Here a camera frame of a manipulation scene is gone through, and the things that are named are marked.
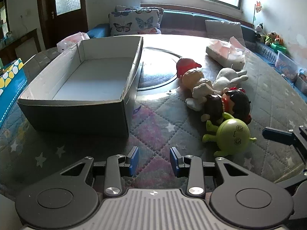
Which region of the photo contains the black and white plush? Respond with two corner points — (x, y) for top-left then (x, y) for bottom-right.
(255, 23), (264, 40)

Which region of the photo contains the butterfly print pillow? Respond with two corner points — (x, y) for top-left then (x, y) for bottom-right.
(115, 5), (165, 15)
(108, 9), (161, 36)

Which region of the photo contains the dark wooden door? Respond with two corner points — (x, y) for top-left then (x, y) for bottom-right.
(36, 0), (89, 51)

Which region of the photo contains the clear plastic storage box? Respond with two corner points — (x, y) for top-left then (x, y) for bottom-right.
(275, 51), (300, 82)

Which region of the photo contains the grey quilted table cover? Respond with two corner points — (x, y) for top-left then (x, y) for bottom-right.
(0, 35), (307, 197)

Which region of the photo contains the blue dotted tissue box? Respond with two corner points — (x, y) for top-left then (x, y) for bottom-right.
(0, 57), (28, 127)

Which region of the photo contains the tall wooden glass cabinet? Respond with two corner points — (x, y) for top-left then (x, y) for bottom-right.
(0, 0), (11, 44)

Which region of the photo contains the white rabbit plush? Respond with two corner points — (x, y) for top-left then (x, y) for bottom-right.
(213, 67), (248, 94)

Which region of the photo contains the grey cardboard box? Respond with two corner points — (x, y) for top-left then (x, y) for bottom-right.
(17, 35), (144, 139)

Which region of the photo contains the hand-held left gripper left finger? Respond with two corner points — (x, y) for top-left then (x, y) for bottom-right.
(60, 146), (139, 198)

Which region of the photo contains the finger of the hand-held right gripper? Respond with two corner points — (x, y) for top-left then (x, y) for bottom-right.
(274, 171), (307, 190)
(262, 125), (307, 165)

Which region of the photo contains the black-haired doll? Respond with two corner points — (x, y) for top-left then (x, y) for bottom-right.
(222, 87), (252, 125)

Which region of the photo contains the pink tissue packet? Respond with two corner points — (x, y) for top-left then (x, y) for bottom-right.
(206, 36), (246, 69)

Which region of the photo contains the pink wipes packet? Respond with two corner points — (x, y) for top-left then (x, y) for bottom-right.
(57, 32), (90, 53)

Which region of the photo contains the red figure toy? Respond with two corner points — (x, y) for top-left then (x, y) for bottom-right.
(176, 58), (202, 77)

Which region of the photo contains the brown-haired figure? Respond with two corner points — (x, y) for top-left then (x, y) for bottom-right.
(201, 93), (224, 125)

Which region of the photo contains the white cushion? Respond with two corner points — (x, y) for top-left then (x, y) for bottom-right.
(205, 20), (245, 46)

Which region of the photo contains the orange plush toy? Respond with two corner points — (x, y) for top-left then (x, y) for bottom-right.
(265, 31), (285, 46)

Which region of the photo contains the flower decoration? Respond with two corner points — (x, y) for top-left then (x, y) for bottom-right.
(253, 1), (263, 27)

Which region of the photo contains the round black induction hob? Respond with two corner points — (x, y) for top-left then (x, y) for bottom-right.
(137, 46), (185, 91)

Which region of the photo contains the green plastic basin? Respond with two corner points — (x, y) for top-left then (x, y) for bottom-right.
(271, 42), (287, 53)

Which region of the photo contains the beige textured doll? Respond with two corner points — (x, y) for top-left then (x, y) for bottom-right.
(182, 69), (214, 111)

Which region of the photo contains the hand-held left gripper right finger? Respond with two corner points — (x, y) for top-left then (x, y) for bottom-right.
(170, 147), (250, 197)

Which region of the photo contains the wooden sideboard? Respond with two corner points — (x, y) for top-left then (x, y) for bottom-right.
(0, 29), (41, 61)

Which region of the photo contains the green alien toy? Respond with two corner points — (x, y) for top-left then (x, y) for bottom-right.
(203, 113), (257, 157)

